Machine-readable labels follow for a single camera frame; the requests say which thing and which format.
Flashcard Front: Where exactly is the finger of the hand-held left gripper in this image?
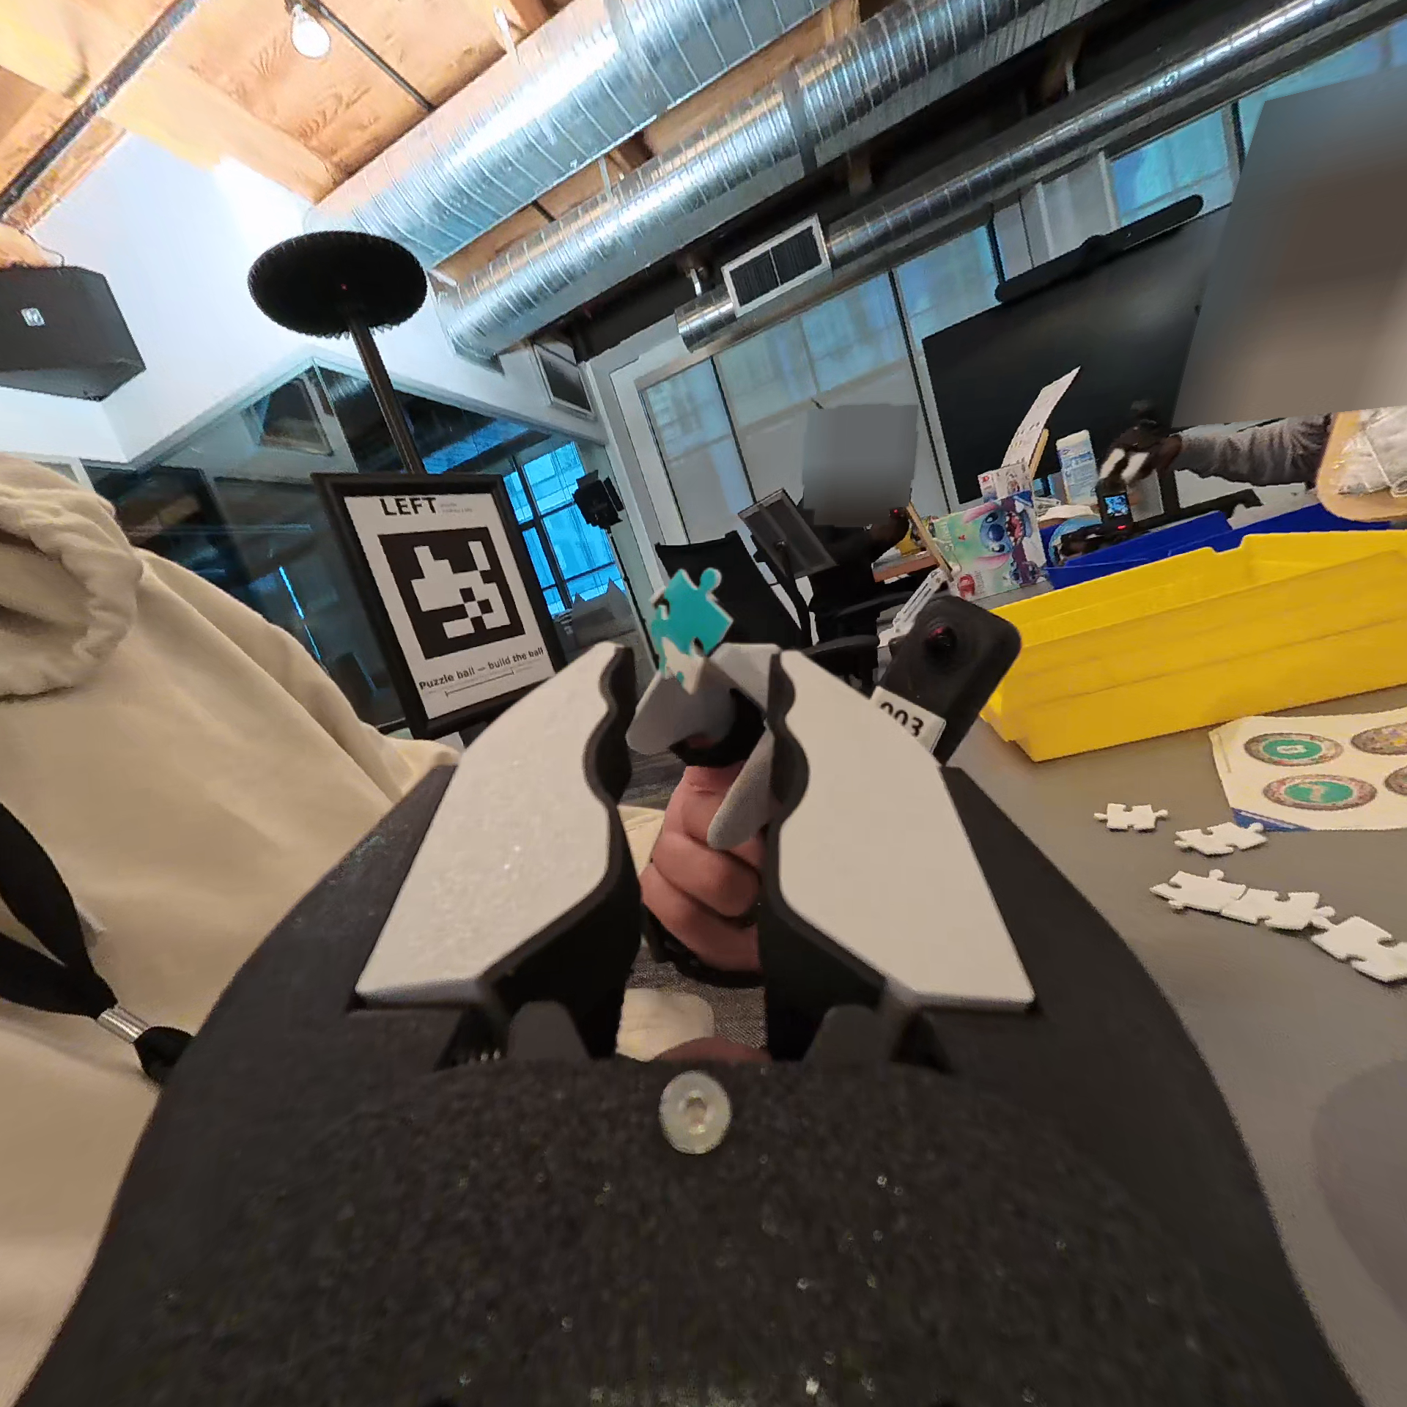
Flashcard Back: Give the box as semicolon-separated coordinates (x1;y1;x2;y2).
714;645;784;715
627;658;717;758

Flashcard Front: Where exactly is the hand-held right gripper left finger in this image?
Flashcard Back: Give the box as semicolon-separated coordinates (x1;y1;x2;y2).
353;639;643;1064

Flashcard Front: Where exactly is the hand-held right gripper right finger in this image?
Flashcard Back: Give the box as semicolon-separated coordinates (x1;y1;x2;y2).
756;648;1037;1061

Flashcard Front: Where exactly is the person's left forearm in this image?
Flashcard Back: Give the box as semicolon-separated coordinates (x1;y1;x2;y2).
619;983;715;1061

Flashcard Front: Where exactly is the blue cartoon puzzle box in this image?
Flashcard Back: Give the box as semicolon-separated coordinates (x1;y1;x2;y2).
934;495;1050;600

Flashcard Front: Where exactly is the person's left hand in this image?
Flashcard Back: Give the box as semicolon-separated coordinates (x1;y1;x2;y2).
640;763;769;974

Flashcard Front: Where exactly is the black office chair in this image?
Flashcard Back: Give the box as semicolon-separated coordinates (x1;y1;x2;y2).
656;532;880;687

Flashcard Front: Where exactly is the grey laptop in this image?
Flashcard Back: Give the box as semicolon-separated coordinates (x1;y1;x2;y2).
739;488;839;578

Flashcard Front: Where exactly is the blue plastic bin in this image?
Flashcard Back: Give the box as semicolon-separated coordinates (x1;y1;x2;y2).
1043;499;1407;591

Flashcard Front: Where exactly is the yellow plastic bin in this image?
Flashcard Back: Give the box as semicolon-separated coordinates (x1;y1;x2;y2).
980;530;1407;763

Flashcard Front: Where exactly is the black framed marker sign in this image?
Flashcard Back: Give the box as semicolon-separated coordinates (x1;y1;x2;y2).
311;469;568;739

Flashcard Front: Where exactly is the white paper sheet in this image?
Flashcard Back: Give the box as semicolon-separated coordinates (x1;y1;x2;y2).
1000;366;1083;477

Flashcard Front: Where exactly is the person's cream hoodie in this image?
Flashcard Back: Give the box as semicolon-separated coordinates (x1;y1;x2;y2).
0;452;462;1407

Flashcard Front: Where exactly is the large black monitor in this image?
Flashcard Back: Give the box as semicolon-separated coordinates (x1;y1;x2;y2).
921;208;1229;506

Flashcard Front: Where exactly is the printed sticker sheet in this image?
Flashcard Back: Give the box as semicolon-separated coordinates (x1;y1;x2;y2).
1209;708;1407;833

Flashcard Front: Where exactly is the white air vent grille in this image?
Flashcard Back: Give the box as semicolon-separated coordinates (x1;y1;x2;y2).
719;214;830;319

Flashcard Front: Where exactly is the black video bar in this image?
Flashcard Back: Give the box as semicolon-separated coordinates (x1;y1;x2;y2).
995;195;1205;305

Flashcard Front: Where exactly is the black disc floor lamp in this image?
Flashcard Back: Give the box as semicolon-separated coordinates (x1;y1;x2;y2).
248;231;431;477

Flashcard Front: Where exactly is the black harness strap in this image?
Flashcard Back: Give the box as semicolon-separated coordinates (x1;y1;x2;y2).
0;802;190;1083

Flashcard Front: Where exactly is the silver ventilation duct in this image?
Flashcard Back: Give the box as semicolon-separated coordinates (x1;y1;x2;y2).
434;0;1100;358
673;0;1407;353
305;0;849;236

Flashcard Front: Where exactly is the black wall speaker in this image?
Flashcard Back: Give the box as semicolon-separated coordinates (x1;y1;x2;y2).
0;264;148;403

